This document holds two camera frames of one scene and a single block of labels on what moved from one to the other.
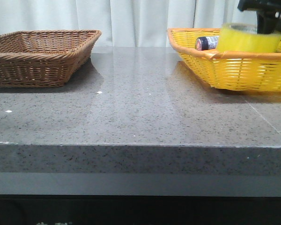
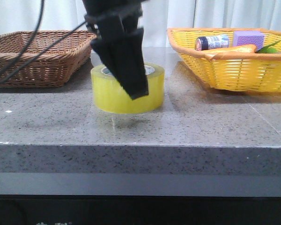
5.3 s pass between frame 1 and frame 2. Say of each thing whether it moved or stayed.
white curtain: stayed
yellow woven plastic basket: stayed
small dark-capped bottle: stayed
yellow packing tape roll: moved
